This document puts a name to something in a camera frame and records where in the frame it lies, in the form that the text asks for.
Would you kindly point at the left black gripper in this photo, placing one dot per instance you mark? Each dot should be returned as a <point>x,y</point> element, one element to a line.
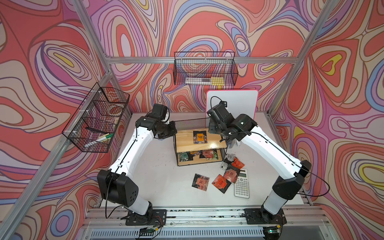
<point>172,131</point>

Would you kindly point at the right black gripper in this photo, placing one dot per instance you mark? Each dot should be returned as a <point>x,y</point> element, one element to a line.
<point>212,127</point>

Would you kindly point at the white patterned tea bag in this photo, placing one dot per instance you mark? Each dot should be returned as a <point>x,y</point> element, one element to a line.
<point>228,160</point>

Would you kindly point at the red tea bag shelf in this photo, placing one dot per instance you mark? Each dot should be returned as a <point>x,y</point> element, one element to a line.
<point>208,154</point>
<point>231,174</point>

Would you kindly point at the red tea bag black edge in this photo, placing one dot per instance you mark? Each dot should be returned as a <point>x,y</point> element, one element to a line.
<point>200,182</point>

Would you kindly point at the dark orange label tea bag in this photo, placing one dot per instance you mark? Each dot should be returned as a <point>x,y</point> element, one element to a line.
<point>200,137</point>

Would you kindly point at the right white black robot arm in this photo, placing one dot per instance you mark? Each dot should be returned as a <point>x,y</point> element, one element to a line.
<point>292,172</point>

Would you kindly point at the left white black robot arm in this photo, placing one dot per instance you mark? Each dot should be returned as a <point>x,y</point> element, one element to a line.
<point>116,184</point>

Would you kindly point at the green tea bag lower shelf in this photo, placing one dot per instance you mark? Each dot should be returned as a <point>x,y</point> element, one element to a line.
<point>184,157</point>

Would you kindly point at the yellow sticky notes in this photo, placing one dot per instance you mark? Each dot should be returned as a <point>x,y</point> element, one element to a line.
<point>217,81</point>

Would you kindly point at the green marker in basket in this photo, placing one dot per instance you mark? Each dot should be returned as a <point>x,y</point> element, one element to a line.
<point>105,138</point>

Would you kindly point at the white calculator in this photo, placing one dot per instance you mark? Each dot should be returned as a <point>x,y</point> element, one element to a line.
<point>242,185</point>

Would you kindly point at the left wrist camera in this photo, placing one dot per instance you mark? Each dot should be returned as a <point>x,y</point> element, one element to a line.
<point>160,112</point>

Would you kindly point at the white board pink frame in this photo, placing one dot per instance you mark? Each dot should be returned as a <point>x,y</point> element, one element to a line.
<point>238,101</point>

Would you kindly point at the black wire two-tier shelf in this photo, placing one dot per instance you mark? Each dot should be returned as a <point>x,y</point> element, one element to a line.
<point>183,142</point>

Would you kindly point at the back wall wire basket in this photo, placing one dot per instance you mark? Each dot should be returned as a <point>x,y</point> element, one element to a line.
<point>197,68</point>

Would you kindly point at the wall wire basket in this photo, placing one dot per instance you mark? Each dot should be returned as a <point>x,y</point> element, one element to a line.
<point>197,68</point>
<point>99,114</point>

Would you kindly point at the left wall wire basket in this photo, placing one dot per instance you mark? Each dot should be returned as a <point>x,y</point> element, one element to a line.
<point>99,114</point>

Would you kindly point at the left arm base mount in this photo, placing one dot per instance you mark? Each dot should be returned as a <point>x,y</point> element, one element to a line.
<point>157,217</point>

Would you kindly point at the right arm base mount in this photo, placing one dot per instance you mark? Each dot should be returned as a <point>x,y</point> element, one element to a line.
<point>260,216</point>

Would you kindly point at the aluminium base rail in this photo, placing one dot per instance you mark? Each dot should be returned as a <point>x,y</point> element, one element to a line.
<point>211,223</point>

